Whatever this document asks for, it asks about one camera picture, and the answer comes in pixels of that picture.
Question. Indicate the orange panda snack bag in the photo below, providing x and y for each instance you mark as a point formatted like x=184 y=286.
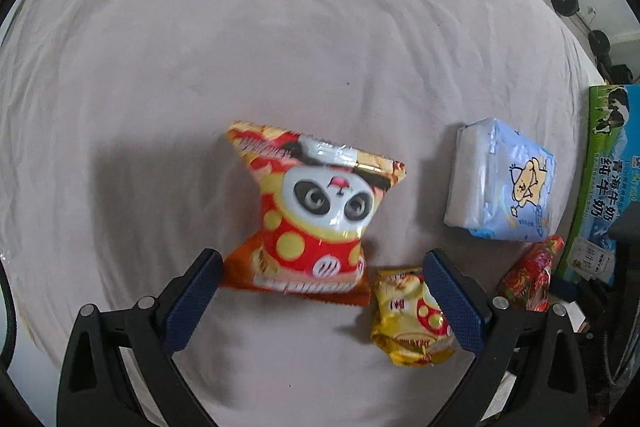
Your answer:
x=307 y=222

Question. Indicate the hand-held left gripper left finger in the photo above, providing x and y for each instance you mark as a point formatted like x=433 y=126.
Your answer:
x=192 y=302

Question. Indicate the green milk carton box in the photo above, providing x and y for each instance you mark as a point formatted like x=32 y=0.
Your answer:
x=602 y=187

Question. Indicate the blue tissue pack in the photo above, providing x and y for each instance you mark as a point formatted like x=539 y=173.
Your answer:
x=505 y=187

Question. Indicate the red snack bag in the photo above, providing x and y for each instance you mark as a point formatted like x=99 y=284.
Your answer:
x=531 y=274

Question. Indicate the white bed sheet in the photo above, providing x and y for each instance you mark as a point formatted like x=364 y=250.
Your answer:
x=250 y=72

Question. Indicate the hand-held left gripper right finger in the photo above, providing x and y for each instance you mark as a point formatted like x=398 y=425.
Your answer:
x=452 y=302

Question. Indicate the yellow snack bag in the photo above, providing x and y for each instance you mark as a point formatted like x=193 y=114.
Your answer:
x=410 y=322

